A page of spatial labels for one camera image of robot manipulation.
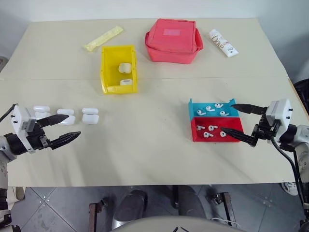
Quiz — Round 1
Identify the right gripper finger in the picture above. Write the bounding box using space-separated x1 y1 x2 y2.
230 103 267 116
220 127 258 147

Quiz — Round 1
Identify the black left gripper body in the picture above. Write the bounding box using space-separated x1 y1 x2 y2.
25 122 53 151

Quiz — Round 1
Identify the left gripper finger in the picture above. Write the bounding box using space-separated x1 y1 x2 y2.
36 114 70 127
47 131 82 150

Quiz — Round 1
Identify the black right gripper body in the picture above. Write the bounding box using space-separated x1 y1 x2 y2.
251 107 282 145

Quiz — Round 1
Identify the yellow plastic bin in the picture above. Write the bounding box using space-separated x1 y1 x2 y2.
99 44 139 95

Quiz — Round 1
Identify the red plastic tray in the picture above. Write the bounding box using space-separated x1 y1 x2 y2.
190 116 245 143

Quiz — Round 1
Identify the teal plastic tray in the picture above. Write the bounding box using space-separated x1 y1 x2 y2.
188 98 240 119

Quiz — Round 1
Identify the black chair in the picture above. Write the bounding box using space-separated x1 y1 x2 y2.
293 78 309 114

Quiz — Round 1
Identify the beige object under table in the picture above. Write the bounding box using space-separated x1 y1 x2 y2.
7 186 26 208

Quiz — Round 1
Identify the white patterned shoe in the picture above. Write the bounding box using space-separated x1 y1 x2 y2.
281 181 299 196

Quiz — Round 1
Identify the white printed tube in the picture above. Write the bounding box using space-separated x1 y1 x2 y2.
208 29 239 58

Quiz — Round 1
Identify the dark rounded shape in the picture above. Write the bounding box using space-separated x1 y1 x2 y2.
172 185 213 219
113 189 148 228

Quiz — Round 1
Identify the long yellow packet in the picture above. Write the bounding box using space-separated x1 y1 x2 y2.
83 26 125 52

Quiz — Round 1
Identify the red fabric bag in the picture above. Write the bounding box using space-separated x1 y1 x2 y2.
144 18 204 65

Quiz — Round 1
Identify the light grey robot torso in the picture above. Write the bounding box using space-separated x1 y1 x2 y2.
110 215 249 232

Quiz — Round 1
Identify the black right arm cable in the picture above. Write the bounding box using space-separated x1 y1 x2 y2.
270 135 309 220

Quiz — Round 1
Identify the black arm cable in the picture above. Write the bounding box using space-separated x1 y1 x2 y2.
0 103 19 121
270 135 309 220

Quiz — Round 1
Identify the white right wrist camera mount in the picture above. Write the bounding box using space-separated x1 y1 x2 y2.
265 98 294 142

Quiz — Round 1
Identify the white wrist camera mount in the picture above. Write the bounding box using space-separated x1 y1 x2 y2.
265 98 294 142
11 104 37 154

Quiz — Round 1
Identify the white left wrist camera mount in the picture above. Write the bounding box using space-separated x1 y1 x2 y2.
11 104 37 154

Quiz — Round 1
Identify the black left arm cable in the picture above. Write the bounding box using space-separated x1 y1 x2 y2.
0 103 19 121

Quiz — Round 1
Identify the rusty metal bracket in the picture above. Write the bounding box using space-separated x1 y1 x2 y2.
88 197 108 232
206 190 239 228

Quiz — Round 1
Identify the thin white cable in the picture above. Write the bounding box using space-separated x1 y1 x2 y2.
212 217 236 227

